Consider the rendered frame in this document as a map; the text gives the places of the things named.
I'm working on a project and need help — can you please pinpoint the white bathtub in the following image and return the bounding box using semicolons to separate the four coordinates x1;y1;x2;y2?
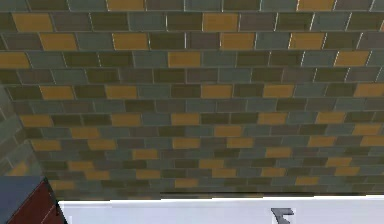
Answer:
57;194;384;224

